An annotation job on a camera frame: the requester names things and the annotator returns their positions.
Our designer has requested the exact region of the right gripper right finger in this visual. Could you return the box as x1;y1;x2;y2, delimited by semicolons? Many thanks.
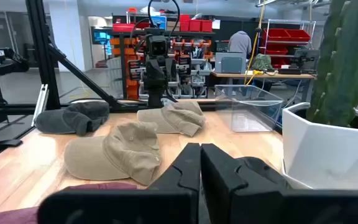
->
200;142;358;224

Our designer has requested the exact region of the grey case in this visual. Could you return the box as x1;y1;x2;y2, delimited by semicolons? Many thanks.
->
214;52;247;75

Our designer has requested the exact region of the green bag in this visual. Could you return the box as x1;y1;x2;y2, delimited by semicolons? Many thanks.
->
252;53;273;71

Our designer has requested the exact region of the wooden desk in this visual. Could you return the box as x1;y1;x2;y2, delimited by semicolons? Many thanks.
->
210;71;317;103

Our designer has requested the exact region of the maroon baseball cap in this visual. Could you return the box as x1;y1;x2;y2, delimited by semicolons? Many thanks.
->
0;182;140;224

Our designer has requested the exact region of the blue monitor screen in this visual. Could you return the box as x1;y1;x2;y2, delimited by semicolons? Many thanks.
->
92;29;113;46

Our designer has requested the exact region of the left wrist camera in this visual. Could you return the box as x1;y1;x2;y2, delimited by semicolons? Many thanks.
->
147;34;169;58

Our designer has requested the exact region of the green cactus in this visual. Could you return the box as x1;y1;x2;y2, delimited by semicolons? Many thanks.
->
305;0;358;128

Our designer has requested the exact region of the white hexagonal plant pot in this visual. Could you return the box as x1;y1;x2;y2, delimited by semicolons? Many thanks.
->
280;101;358;190

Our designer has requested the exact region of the silver aluminium bar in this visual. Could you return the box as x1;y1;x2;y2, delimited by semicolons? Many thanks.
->
30;83;50;127

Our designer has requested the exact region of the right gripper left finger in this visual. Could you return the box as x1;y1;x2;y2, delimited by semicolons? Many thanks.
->
37;142;201;224

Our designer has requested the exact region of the orange parts rack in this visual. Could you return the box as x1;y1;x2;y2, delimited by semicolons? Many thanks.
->
109;37;142;100

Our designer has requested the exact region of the metal wire shelf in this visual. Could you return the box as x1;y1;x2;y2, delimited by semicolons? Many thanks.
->
260;19;317;68

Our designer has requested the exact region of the yellow hanging cable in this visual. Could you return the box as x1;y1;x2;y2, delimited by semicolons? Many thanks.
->
244;0;266;85

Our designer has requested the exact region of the clear plastic bin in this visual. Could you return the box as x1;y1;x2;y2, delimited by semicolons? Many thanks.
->
213;84;285;134

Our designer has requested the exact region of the red plastic bin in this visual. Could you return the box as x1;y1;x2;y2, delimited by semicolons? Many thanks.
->
284;29;312;43
188;19;202;33
261;46;288;56
262;28;287;43
201;19;213;33

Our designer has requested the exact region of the dark grey baseball cap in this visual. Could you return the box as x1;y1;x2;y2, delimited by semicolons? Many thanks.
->
34;101;111;137

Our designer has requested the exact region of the black clamp foot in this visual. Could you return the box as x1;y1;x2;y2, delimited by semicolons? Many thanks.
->
0;139;24;154

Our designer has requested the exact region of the person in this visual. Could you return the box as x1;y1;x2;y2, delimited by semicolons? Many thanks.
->
227;30;253;60

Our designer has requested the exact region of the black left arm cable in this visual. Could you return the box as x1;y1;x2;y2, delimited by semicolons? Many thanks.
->
147;0;180;41

